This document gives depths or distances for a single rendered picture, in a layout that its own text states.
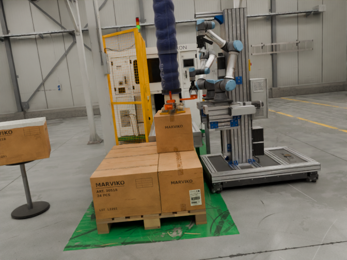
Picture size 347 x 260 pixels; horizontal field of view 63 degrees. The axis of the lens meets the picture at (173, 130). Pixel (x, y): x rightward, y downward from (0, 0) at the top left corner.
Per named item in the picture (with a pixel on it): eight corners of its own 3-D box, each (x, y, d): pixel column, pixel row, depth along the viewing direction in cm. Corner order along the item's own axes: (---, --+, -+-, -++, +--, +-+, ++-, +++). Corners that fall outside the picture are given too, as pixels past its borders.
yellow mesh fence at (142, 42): (152, 141, 618) (141, 41, 579) (156, 141, 618) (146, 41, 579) (148, 156, 503) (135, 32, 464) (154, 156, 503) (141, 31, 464)
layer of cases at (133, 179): (117, 175, 376) (113, 145, 368) (192, 167, 377) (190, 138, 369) (95, 220, 258) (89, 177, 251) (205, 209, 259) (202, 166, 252)
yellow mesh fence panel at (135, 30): (114, 159, 507) (97, 36, 468) (118, 157, 515) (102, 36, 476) (151, 164, 455) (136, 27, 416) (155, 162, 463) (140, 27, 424)
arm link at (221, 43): (229, 46, 326) (198, 21, 301) (235, 45, 316) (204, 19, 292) (225, 55, 324) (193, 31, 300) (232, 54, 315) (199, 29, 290)
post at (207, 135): (206, 161, 447) (202, 97, 429) (210, 160, 447) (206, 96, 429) (207, 162, 440) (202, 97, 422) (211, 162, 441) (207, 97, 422)
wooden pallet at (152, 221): (119, 185, 379) (117, 175, 376) (193, 178, 380) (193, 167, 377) (97, 234, 261) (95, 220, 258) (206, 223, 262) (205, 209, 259)
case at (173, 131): (161, 141, 370) (158, 110, 363) (192, 138, 368) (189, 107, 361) (157, 153, 312) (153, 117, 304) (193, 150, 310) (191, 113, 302)
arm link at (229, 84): (226, 92, 317) (235, 43, 316) (235, 92, 304) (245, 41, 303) (218, 90, 311) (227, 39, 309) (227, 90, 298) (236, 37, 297)
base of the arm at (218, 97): (225, 98, 330) (225, 90, 328) (229, 99, 315) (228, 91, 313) (213, 100, 329) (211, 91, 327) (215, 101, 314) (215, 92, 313)
